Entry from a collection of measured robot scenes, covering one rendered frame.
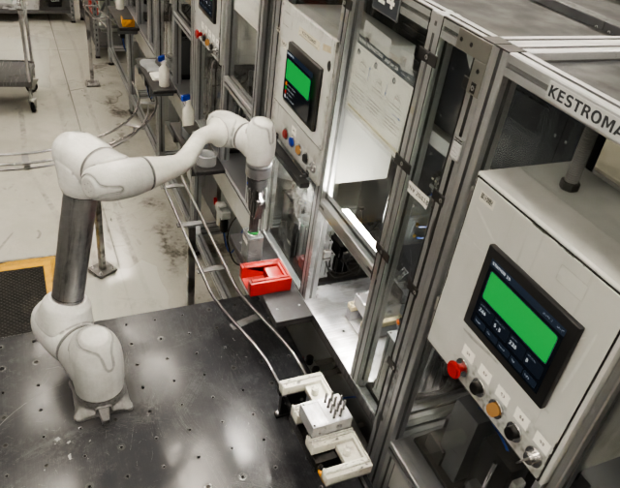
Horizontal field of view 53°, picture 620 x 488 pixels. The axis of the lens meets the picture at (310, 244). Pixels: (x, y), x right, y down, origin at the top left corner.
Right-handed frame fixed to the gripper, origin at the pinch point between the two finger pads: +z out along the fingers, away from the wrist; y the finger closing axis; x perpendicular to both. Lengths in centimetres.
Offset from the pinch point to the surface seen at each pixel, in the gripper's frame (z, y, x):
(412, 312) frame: -28, -86, -11
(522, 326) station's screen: -55, -121, -7
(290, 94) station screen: -52, -4, -7
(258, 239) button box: 4.8, -3.8, -0.8
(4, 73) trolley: 81, 369, 83
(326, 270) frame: 11.1, -20.1, -22.6
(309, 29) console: -74, -8, -10
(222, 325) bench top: 38.7, -10.3, 13.4
